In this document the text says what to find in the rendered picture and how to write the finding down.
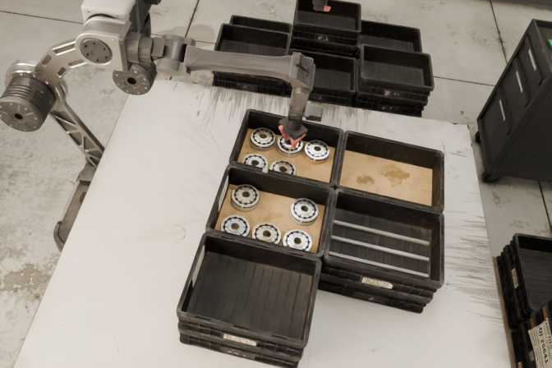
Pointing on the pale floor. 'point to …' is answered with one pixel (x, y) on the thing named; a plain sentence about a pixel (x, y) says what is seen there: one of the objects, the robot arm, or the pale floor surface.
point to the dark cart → (521, 112)
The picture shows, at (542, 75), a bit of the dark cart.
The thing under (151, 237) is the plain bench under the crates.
